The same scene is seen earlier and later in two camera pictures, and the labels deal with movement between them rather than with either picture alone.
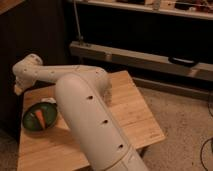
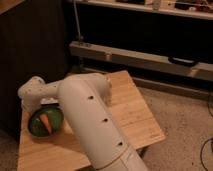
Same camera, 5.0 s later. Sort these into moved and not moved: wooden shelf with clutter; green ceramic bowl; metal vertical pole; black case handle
Moved: green ceramic bowl
Not moved: metal vertical pole; black case handle; wooden shelf with clutter
